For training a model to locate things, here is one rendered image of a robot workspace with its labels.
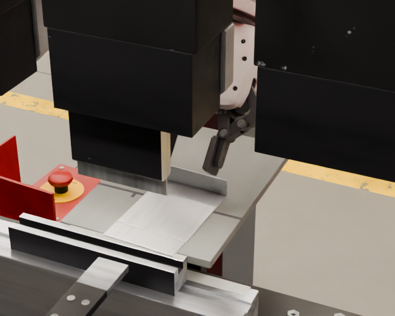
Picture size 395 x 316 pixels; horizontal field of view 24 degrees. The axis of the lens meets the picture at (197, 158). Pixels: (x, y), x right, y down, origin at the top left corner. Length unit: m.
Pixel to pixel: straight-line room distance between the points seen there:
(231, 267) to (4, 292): 0.94
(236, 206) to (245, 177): 0.06
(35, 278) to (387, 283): 1.69
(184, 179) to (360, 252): 1.66
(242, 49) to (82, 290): 0.31
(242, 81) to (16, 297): 0.35
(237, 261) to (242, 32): 1.01
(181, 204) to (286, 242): 1.68
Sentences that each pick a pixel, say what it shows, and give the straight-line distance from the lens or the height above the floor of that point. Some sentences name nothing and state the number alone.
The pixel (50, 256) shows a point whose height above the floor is 0.97.
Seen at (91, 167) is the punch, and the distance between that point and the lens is 0.92.
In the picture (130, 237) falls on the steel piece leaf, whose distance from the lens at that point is 0.97.
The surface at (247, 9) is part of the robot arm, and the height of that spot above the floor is 1.20.
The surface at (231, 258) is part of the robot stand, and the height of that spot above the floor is 0.42.
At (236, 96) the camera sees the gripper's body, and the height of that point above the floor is 1.12.
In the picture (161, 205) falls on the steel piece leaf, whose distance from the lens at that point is 1.02.
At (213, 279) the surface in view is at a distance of 0.97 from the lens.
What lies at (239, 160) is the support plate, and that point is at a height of 1.00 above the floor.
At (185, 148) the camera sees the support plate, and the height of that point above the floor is 1.00.
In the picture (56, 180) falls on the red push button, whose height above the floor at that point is 0.81.
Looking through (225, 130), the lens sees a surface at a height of 1.09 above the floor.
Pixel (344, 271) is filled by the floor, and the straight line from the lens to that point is 2.60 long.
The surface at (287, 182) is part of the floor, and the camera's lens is 2.98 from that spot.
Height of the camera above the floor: 1.57
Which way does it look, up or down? 30 degrees down
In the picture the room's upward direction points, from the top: straight up
